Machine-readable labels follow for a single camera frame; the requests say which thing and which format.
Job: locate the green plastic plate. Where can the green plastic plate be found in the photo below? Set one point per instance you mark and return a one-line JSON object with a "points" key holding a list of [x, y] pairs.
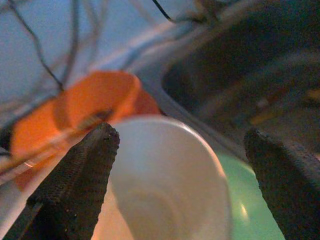
{"points": [[247, 200]]}

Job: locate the white ceramic bowl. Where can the white ceramic bowl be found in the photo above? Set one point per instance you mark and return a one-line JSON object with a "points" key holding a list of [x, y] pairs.
{"points": [[162, 162]]}

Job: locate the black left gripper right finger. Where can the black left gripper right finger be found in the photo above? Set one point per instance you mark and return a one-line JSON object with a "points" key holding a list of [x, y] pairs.
{"points": [[292, 195]]}

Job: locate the orange plastic plate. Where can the orange plastic plate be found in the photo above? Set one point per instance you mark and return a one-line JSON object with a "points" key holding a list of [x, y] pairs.
{"points": [[32, 130]]}

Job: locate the stainless steel sink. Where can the stainless steel sink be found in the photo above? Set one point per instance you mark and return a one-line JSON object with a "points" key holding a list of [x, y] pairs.
{"points": [[225, 70]]}

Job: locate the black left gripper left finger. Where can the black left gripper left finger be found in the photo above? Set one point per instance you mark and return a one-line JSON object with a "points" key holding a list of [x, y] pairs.
{"points": [[75, 187]]}

